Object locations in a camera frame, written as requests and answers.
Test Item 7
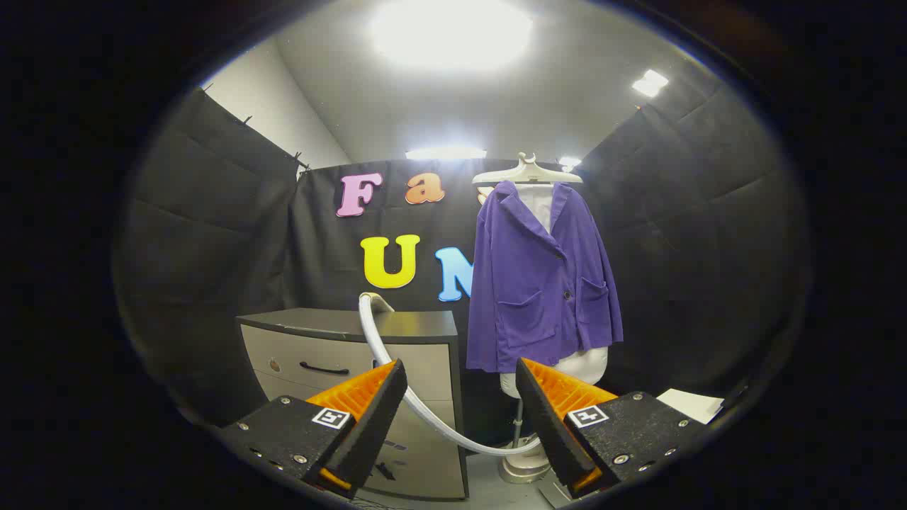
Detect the black backdrop cloth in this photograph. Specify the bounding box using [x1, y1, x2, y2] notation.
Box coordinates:
[283, 157, 596, 447]

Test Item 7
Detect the purple corduroy jacket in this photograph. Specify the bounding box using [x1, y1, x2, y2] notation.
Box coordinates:
[466, 180, 624, 374]

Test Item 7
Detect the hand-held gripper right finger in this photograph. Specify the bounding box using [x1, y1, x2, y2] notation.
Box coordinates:
[515, 357, 708, 499]

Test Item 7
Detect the silver mannequin stand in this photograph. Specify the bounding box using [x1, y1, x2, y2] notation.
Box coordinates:
[498, 398, 555, 485]

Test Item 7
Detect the white garment steamer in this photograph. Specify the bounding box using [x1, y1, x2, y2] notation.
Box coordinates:
[358, 292, 543, 456]

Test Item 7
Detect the white paper sheet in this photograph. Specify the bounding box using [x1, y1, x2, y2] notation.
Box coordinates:
[655, 387, 725, 424]

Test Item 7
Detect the white mannequin torso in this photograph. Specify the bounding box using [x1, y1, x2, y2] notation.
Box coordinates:
[500, 183, 609, 399]

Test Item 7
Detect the black quilted side curtain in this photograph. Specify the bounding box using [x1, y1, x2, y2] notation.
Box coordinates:
[574, 64, 812, 397]
[113, 89, 310, 426]

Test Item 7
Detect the grey drawer cabinet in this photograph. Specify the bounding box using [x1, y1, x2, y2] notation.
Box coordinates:
[236, 307, 470, 500]

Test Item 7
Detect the white clothes hanger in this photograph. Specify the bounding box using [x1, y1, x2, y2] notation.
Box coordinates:
[472, 152, 584, 186]

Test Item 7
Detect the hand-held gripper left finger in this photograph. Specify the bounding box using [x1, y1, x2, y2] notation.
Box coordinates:
[220, 358, 409, 499]

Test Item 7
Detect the ceiling strip light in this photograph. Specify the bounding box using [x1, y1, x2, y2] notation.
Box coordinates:
[405, 146, 488, 161]

